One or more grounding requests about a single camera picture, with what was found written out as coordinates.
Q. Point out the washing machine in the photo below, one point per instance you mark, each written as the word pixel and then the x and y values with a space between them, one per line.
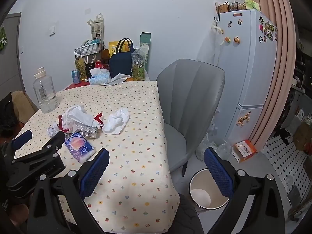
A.
pixel 287 107

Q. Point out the pink curtain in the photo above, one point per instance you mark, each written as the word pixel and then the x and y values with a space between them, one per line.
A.
pixel 273 65

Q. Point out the yellow snack pouch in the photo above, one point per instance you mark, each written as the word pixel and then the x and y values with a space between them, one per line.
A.
pixel 113 48

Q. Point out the brown round object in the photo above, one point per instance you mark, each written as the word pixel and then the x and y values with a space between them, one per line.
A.
pixel 105 53

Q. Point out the clear plastic bag of bottles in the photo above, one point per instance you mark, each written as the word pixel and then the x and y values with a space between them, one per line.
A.
pixel 219 148

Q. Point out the grey upholstered chair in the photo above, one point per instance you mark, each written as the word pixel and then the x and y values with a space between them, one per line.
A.
pixel 190 97

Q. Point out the grey door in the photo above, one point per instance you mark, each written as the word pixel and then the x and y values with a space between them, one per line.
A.
pixel 9 53

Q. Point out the floral tablecloth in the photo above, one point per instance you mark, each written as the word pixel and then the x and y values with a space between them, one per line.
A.
pixel 126 139

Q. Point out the person's dark trouser leg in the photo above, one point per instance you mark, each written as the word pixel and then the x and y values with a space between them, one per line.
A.
pixel 186 217

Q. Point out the white round wastebasket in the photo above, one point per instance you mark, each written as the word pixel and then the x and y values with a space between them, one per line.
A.
pixel 202 195

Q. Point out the red and white wrapper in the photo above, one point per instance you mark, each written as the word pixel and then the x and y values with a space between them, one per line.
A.
pixel 98 119

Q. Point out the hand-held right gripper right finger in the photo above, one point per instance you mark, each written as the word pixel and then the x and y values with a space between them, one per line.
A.
pixel 218 173

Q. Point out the white embossed paper napkin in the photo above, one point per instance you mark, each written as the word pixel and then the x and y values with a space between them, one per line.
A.
pixel 115 121

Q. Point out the cluster of colourful fridge magnets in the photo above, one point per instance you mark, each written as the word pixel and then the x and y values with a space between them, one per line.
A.
pixel 268 29

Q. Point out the blue white tissue box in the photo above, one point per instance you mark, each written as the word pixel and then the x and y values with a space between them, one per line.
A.
pixel 100 78

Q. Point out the gold ornament magnet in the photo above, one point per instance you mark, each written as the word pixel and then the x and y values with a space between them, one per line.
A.
pixel 243 120

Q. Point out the white hanging plastic bag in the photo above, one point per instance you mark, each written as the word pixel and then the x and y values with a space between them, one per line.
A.
pixel 209 46

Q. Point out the green paper card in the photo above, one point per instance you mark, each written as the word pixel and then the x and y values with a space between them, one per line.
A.
pixel 252 4

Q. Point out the white detergent jug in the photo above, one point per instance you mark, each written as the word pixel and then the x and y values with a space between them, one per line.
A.
pixel 300 113

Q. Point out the navy lunch bag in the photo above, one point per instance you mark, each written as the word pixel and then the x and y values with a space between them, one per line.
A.
pixel 119 64

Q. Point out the silver blister pill pack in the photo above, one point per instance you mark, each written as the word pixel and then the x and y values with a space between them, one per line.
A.
pixel 86 129

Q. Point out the tan cloth on chair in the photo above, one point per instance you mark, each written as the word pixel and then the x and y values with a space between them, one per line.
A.
pixel 23 104

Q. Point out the black denim garment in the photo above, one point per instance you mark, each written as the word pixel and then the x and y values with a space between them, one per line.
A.
pixel 7 117

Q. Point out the red table mat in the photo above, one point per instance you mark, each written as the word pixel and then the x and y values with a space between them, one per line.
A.
pixel 72 85

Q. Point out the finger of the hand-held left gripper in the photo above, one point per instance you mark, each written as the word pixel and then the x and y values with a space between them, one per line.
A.
pixel 22 139
pixel 52 142

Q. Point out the blue drink can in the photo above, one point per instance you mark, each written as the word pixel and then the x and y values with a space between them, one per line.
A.
pixel 76 76

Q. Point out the person's left hand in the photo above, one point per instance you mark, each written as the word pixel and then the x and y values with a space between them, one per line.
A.
pixel 18 214

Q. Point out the black mesh holder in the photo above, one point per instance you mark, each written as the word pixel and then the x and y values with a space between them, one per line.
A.
pixel 89 64

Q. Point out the large green tea bottle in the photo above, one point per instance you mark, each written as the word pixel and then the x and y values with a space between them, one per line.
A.
pixel 138 65

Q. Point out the small yellow tea bottle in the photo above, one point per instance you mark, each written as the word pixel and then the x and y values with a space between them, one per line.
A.
pixel 80 68

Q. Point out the orange round magnet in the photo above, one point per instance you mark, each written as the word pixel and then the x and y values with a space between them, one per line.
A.
pixel 227 40

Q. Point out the white wall switch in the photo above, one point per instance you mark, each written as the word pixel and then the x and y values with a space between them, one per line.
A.
pixel 52 30

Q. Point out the large clear water jug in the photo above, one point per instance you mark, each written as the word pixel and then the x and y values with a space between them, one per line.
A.
pixel 45 90

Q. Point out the blue pink tissue pack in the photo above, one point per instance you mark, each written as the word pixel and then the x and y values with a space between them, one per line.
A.
pixel 79 147

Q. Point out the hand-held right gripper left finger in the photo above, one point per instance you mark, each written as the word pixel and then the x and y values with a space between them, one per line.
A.
pixel 96 173

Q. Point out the white refrigerator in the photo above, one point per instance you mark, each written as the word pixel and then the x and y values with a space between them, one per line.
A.
pixel 243 73

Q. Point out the green door decoration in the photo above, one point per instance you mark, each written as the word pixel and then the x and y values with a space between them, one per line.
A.
pixel 3 39

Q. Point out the orange and white box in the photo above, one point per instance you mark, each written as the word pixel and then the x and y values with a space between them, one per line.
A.
pixel 243 151

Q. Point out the tall green carton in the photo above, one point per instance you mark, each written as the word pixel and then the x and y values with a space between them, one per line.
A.
pixel 145 46

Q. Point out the grey folded cloth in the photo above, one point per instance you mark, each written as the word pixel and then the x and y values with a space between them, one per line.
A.
pixel 117 78

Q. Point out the black cloth on floor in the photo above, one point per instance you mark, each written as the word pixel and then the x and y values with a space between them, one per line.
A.
pixel 282 134

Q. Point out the cardboard box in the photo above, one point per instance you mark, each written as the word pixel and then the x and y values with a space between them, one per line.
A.
pixel 302 137

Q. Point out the brown fuzzy bag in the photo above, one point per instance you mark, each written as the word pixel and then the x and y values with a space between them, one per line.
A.
pixel 299 208

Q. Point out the white paper carrier bag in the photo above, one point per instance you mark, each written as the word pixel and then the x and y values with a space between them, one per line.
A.
pixel 97 29

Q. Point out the white wall outlet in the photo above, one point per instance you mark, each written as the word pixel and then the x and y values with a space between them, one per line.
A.
pixel 87 11

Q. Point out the red container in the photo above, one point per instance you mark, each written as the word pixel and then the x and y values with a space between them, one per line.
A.
pixel 98 65

